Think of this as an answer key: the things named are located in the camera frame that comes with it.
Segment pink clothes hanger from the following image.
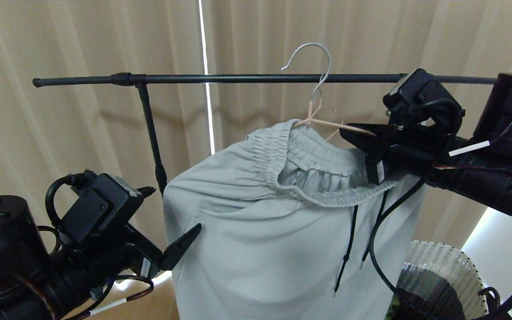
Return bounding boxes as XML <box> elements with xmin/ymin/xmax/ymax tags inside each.
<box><xmin>281</xmin><ymin>42</ymin><xmax>377</xmax><ymax>136</ymax></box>
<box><xmin>316</xmin><ymin>84</ymin><xmax>344</xmax><ymax>143</ymax></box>

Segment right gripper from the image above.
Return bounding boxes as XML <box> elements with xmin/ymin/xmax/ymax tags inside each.
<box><xmin>365</xmin><ymin>124</ymin><xmax>459</xmax><ymax>185</ymax></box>

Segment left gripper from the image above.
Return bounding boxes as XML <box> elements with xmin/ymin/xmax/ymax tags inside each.
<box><xmin>56</xmin><ymin>187</ymin><xmax>202</xmax><ymax>307</ymax></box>

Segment window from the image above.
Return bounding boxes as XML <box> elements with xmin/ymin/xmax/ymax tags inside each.
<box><xmin>460</xmin><ymin>178</ymin><xmax>512</xmax><ymax>320</ymax></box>

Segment pale grey shorts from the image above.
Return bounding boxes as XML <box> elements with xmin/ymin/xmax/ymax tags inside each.
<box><xmin>163</xmin><ymin>119</ymin><xmax>428</xmax><ymax>320</ymax></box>

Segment black clothes rack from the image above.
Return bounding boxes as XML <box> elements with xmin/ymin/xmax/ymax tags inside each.
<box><xmin>32</xmin><ymin>71</ymin><xmax>499</xmax><ymax>198</ymax></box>

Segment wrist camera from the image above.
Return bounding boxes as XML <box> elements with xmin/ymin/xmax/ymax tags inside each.
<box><xmin>58</xmin><ymin>171</ymin><xmax>144</xmax><ymax>249</ymax></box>
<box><xmin>383</xmin><ymin>68</ymin><xmax>465</xmax><ymax>134</ymax></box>

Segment white laundry basket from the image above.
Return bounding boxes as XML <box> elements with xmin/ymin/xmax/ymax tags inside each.
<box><xmin>389</xmin><ymin>240</ymin><xmax>501</xmax><ymax>320</ymax></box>

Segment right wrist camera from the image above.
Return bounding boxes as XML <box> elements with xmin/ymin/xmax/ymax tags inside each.
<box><xmin>383</xmin><ymin>68</ymin><xmax>465</xmax><ymax>134</ymax></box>

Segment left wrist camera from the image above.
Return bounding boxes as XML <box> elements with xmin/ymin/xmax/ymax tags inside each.
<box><xmin>58</xmin><ymin>171</ymin><xmax>144</xmax><ymax>249</ymax></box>

